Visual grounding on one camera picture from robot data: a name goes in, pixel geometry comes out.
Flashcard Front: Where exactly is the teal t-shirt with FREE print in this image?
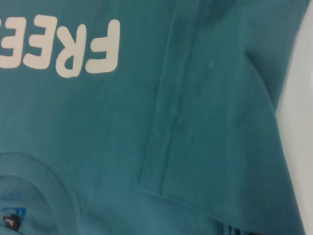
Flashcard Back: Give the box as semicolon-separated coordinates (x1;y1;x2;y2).
0;0;309;235

